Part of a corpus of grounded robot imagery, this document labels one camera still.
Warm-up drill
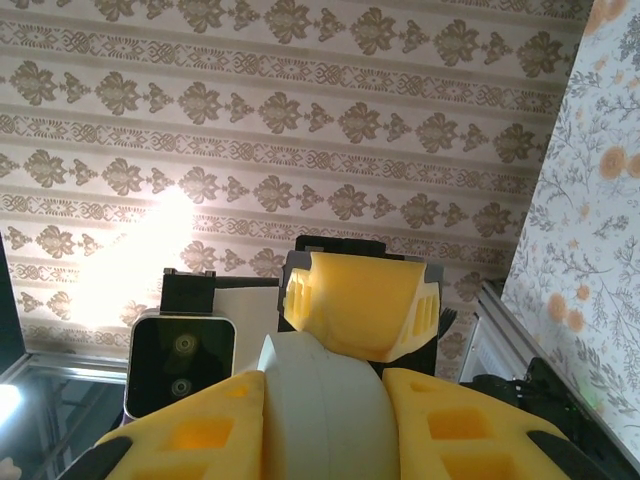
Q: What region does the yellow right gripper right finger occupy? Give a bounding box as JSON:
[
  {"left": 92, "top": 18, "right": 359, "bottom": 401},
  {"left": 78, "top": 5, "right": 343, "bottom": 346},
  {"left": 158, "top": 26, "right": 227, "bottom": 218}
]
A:
[{"left": 382, "top": 367, "right": 616, "bottom": 480}]

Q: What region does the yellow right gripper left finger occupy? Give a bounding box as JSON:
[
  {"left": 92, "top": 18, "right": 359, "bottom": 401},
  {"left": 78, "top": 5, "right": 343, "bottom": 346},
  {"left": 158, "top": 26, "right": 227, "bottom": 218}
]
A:
[{"left": 62, "top": 370, "right": 267, "bottom": 480}]

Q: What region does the mint green earbud charging case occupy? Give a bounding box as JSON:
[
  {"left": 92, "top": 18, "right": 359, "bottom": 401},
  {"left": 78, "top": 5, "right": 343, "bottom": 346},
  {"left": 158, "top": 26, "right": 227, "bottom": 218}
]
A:
[{"left": 257, "top": 332, "right": 401, "bottom": 480}]

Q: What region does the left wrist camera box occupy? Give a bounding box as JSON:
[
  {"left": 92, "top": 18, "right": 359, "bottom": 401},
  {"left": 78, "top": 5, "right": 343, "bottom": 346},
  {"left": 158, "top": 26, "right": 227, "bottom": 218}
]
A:
[{"left": 123, "top": 267, "right": 282, "bottom": 421}]

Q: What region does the aluminium frame post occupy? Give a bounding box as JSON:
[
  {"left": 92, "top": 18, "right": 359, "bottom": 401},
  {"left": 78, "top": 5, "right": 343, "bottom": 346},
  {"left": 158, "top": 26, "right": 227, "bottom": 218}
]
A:
[{"left": 0, "top": 349, "right": 129, "bottom": 374}]

